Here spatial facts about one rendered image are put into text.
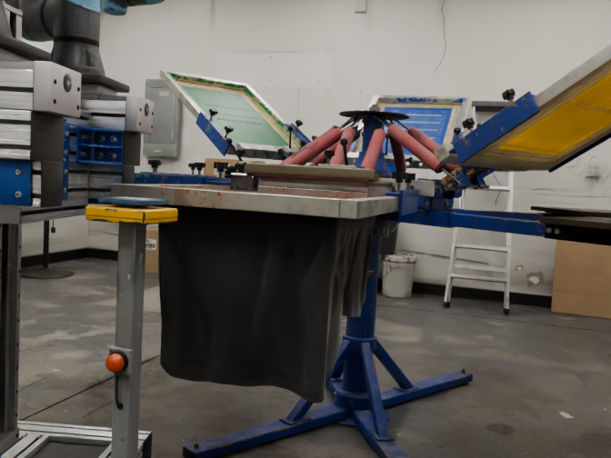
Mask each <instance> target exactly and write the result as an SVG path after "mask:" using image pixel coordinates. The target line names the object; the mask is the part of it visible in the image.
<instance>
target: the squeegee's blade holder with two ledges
mask: <svg viewBox="0 0 611 458"><path fill-rule="evenodd" d="M260 181H262V182H277V183H292V184H321V185H335V186H350V187H364V188H368V183H354V182H338V181H323V180H308V179H293V178H277V177H263V176H261V178H260Z"/></svg>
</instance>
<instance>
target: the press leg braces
mask: <svg viewBox="0 0 611 458"><path fill-rule="evenodd" d="M350 352H351V341H348V340H346V339H344V341H343V342H342V343H341V344H340V347H339V352H338V356H337V359H336V364H335V367H334V370H333V372H332V373H331V375H330V376H329V378H328V379H327V380H326V383H325V387H326V385H327V384H328V382H329V381H331V382H340V381H343V377H342V376H341V375H342V373H343V371H344V360H345V358H346V357H347V356H348V355H349V353H350ZM373 354H374V355H375V356H376V358H377V359H378V360H379V361H380V363H381V364H382V365H383V366H384V367H385V368H386V369H387V371H388V372H389V373H390V374H391V376H392V377H393V378H394V379H395V381H396V382H397V383H398V385H399V386H397V387H394V389H396V390H397V391H400V392H403V393H407V392H410V391H414V390H417V389H419V387H416V386H413V385H412V384H411V383H410V382H409V380H408V379H407V378H406V376H405V375H404V374H403V372H402V371H401V370H400V369H399V367H398V366H397V365H396V363H395V362H394V361H393V359H392V358H391V357H390V355H389V354H388V353H387V352H386V350H385V349H384V347H383V346H382V345H381V344H380V343H379V342H378V341H377V339H376V350H375V351H373ZM360 356H361V361H362V365H363V369H364V374H365V379H366V387H367V391H368V396H369V401H370V405H371V411H372V415H373V421H374V426H375V428H368V430H369V432H370V433H371V434H372V435H373V436H374V437H375V438H376V440H377V441H394V440H395V439H394V437H393V436H392V435H391V434H390V433H389V431H388V430H387V426H386V417H385V412H384V407H383V403H382V398H381V393H380V389H379V384H378V381H377V376H376V369H375V364H374V360H373V356H372V352H371V348H370V344H369V343H360ZM312 404H313V403H311V402H308V401H307V400H305V399H303V398H302V397H301V399H300V400H299V401H298V403H297V404H296V405H295V407H294V408H293V410H292V411H291V412H290V414H289V415H288V416H287V417H283V418H279V420H280V421H282V422H284V423H288V424H290V425H292V424H296V423H301V422H304V421H308V420H311V418H310V417H307V416H305V414H306V413H307V411H308V410H309V408H310V407H311V406H312Z"/></svg>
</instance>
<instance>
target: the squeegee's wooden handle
mask: <svg viewBox="0 0 611 458"><path fill-rule="evenodd" d="M245 173H247V174H252V176H254V177H261V176H263V177H277V178H293V179H308V180H323V181H338V182H354V183H367V182H368V181H376V182H379V176H380V174H379V173H378V172H377V171H376V170H367V169H350V168H333V167H315V166H299V165H281V164H248V163H246V164H245Z"/></svg>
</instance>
